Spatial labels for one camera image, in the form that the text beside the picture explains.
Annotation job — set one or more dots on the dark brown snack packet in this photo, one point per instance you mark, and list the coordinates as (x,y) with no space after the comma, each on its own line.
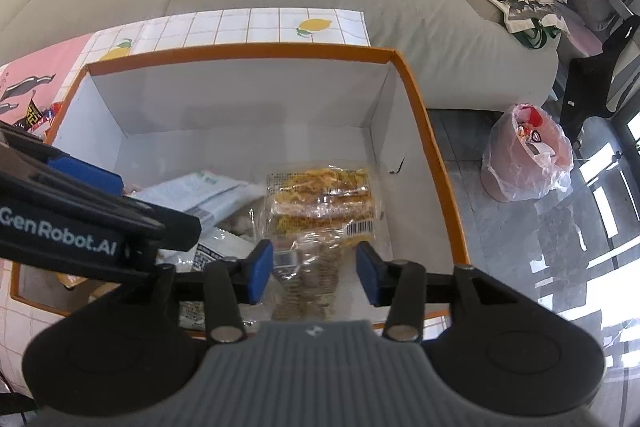
(32,117)

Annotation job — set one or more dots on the yellow biscuit packet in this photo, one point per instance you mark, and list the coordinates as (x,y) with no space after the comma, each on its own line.
(320,202)

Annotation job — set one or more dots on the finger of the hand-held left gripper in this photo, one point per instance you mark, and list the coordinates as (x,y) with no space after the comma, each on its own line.
(85,174)
(180,232)

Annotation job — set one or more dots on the pink white checked tablecloth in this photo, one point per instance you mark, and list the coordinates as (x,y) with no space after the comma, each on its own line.
(235,27)

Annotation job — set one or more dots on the black garment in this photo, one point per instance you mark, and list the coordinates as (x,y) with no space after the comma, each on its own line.
(585,92)

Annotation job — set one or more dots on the small orange snack packet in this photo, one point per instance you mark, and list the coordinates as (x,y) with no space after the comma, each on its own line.
(74,281)

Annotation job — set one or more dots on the long silver white packet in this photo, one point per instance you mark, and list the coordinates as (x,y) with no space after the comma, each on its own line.
(200,193)

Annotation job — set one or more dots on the pink bin with plastic bag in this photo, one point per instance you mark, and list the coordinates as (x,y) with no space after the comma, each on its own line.
(525,157)

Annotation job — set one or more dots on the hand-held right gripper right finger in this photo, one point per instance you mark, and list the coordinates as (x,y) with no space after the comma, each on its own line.
(367,274)

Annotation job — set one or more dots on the clear white candy packet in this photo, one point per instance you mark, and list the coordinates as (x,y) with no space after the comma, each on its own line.
(225,248)

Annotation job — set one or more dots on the orange cardboard box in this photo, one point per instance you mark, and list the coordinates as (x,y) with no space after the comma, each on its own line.
(430,147)

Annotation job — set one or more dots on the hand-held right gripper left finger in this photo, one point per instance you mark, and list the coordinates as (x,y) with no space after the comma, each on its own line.
(260,272)

